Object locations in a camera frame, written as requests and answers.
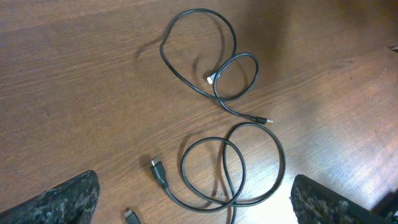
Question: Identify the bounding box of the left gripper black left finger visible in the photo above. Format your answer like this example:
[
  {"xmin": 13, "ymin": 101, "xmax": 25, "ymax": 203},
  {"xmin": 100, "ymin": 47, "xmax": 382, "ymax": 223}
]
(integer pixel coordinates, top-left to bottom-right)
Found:
[{"xmin": 1, "ymin": 170, "xmax": 101, "ymax": 224}]

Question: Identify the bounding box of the black cable bundle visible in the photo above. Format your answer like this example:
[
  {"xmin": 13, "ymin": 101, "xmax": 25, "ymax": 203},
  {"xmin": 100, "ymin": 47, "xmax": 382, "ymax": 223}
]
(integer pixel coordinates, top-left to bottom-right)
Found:
[{"xmin": 124, "ymin": 122, "xmax": 287, "ymax": 224}]

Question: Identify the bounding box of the thin black USB cable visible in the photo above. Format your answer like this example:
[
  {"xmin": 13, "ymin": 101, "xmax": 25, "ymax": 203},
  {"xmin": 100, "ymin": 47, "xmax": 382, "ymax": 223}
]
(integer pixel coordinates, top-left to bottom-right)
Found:
[{"xmin": 159, "ymin": 8, "xmax": 274, "ymax": 126}]

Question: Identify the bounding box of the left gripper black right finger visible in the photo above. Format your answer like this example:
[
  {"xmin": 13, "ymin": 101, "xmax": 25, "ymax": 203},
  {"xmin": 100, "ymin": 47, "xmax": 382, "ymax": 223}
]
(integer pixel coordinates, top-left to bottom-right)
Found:
[{"xmin": 290, "ymin": 174, "xmax": 389, "ymax": 224}]

